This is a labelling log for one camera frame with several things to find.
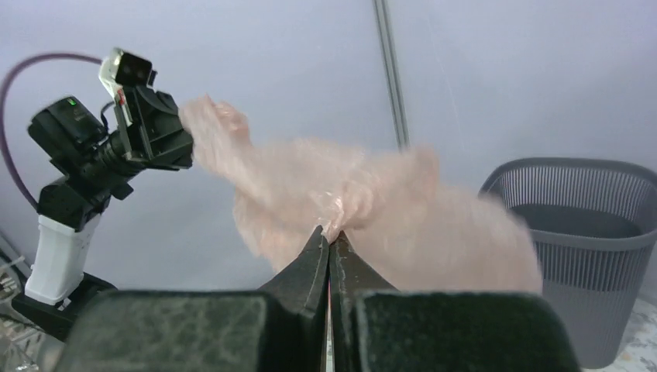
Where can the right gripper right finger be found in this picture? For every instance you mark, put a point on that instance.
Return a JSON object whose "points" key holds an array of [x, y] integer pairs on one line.
{"points": [[348, 273]]}

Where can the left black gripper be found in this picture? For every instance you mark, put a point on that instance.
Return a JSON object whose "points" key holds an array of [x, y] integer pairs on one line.
{"points": [[150, 130]]}

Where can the pink plastic trash bag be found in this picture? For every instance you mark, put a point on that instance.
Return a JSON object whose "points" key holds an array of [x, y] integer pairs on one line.
{"points": [[417, 232]]}

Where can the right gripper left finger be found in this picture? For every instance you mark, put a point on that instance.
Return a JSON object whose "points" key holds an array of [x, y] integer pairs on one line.
{"points": [[296, 329]]}

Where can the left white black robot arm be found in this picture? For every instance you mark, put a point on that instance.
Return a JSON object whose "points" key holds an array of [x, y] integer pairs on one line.
{"points": [[96, 166]]}

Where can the grey plastic trash bin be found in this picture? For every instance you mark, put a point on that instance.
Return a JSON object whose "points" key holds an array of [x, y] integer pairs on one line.
{"points": [[593, 223]]}

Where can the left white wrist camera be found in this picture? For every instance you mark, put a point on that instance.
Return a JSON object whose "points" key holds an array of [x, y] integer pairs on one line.
{"points": [[123, 69]]}

